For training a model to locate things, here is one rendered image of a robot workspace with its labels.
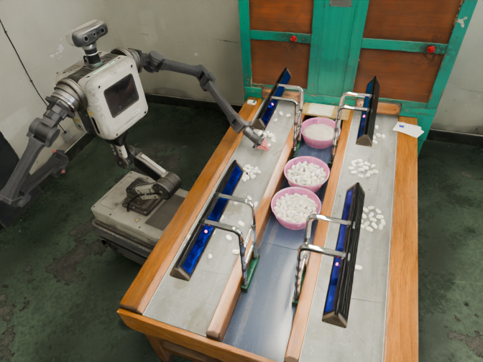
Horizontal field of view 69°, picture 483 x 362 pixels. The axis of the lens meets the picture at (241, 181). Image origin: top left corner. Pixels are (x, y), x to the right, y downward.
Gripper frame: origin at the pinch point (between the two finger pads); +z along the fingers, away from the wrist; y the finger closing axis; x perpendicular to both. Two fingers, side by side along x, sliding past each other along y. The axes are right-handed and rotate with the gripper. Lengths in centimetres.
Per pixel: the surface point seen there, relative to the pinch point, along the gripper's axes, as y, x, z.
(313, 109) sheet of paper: 50, -14, 13
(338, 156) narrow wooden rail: 4.3, -28.6, 32.9
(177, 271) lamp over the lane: -115, -25, -22
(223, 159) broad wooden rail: -16.7, 15.4, -18.3
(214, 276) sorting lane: -94, 1, 3
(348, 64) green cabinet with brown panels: 60, -50, 7
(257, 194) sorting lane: -38.0, -1.3, 5.2
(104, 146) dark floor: 53, 183, -97
